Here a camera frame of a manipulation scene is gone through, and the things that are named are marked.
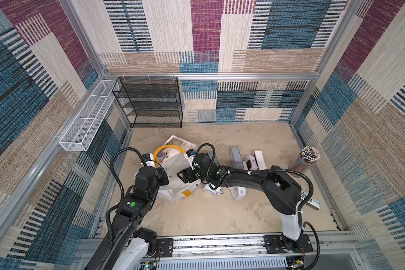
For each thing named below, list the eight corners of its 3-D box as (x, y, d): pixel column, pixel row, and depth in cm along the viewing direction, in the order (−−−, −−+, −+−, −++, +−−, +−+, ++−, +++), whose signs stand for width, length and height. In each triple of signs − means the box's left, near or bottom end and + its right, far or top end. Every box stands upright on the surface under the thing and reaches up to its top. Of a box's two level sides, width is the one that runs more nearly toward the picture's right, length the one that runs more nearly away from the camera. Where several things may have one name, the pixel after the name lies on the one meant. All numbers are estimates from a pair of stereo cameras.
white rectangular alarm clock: (255, 170, 99) (258, 164, 94) (252, 156, 106) (254, 150, 101) (263, 170, 99) (266, 164, 94) (259, 156, 106) (262, 150, 101)
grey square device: (232, 175, 97) (234, 166, 89) (229, 156, 106) (231, 145, 98) (240, 175, 97) (244, 166, 89) (238, 156, 106) (240, 145, 98)
